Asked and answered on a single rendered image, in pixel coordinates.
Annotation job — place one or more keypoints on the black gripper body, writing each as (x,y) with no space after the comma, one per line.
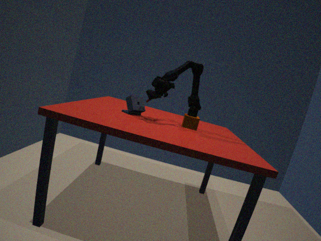
(159,92)

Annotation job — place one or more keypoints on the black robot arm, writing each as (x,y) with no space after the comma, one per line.
(165,84)

